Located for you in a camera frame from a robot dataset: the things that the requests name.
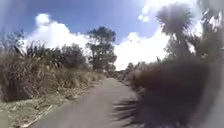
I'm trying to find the dark spiky bush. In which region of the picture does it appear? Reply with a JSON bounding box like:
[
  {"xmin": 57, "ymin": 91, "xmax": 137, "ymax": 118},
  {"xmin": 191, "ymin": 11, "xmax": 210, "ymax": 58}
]
[{"xmin": 112, "ymin": 59, "xmax": 224, "ymax": 128}]

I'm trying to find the row of bushes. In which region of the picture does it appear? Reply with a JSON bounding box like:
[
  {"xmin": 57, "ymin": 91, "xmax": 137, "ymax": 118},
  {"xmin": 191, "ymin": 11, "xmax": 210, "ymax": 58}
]
[{"xmin": 0, "ymin": 29, "xmax": 108, "ymax": 103}]

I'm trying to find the grey paved path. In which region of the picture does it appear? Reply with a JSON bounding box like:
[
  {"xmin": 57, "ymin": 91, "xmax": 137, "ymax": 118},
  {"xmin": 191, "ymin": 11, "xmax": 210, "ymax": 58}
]
[{"xmin": 29, "ymin": 77, "xmax": 145, "ymax": 128}]

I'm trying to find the patchy grass verge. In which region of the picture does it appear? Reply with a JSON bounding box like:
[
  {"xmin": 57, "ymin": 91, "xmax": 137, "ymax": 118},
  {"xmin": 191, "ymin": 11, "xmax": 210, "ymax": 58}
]
[{"xmin": 0, "ymin": 83, "xmax": 101, "ymax": 128}]

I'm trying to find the cabbage tree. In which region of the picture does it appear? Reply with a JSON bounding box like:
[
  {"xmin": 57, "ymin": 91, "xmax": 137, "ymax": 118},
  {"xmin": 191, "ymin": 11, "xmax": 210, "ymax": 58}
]
[{"xmin": 155, "ymin": 3, "xmax": 195, "ymax": 65}]

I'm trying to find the tall dark tree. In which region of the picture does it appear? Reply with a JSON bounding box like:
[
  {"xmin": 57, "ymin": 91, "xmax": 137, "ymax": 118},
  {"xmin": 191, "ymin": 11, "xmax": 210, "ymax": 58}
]
[{"xmin": 85, "ymin": 25, "xmax": 118, "ymax": 73}]

